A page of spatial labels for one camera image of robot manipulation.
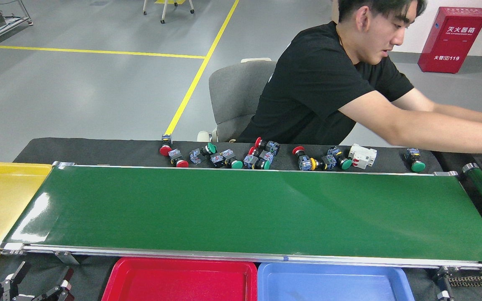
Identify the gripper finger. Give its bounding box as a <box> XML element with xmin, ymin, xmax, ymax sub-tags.
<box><xmin>433</xmin><ymin>268</ymin><xmax>455</xmax><ymax>301</ymax></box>
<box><xmin>32</xmin><ymin>267</ymin><xmax>75</xmax><ymax>301</ymax></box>
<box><xmin>0</xmin><ymin>261</ymin><xmax>31</xmax><ymax>301</ymax></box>

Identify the white circuit breaker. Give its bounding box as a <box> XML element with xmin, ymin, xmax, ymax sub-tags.
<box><xmin>348</xmin><ymin>143</ymin><xmax>378</xmax><ymax>170</ymax></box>

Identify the blue plastic tray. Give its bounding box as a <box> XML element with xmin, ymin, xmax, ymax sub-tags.
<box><xmin>257</xmin><ymin>262</ymin><xmax>415</xmax><ymax>301</ymax></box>

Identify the red plastic tray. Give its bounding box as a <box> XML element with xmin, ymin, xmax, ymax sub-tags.
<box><xmin>101</xmin><ymin>257</ymin><xmax>258</xmax><ymax>301</ymax></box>

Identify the long green conveyor belt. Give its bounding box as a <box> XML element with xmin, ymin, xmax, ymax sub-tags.
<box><xmin>0</xmin><ymin>161</ymin><xmax>482</xmax><ymax>270</ymax></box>

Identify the person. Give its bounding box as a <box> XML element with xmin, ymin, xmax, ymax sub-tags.
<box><xmin>236</xmin><ymin>0</ymin><xmax>482</xmax><ymax>155</ymax></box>

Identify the red fire extinguisher cabinet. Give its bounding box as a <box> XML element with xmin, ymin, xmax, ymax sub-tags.
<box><xmin>418</xmin><ymin>6</ymin><xmax>482</xmax><ymax>74</ymax></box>

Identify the grey office chair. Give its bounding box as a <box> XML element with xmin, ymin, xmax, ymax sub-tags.
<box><xmin>197</xmin><ymin>58</ymin><xmax>277</xmax><ymax>143</ymax></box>

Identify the white wheeled stand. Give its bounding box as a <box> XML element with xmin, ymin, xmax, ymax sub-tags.
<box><xmin>142</xmin><ymin>0</ymin><xmax>195</xmax><ymax>24</ymax></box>

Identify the black drive chain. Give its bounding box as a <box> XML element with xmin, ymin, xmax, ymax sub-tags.
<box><xmin>448</xmin><ymin>273</ymin><xmax>482</xmax><ymax>288</ymax></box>

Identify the aluminium frame rack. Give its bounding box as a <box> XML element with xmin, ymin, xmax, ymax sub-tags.
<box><xmin>0</xmin><ymin>0</ymin><xmax>33</xmax><ymax>51</ymax></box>

